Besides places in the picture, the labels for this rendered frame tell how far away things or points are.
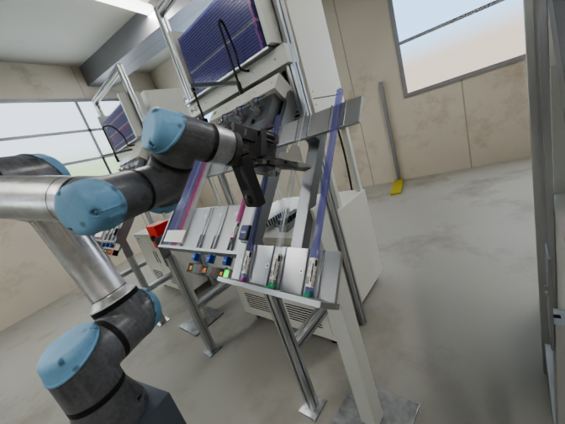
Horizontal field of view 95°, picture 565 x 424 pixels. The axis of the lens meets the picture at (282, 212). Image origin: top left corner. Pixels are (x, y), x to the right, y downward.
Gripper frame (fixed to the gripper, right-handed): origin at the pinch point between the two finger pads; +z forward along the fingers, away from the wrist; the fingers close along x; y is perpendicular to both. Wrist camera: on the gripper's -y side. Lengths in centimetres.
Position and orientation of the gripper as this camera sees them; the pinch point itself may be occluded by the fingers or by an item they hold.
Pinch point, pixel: (292, 172)
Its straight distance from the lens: 68.4
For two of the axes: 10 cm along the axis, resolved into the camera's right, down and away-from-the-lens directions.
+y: 0.0, -10.0, 0.6
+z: 7.0, 0.5, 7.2
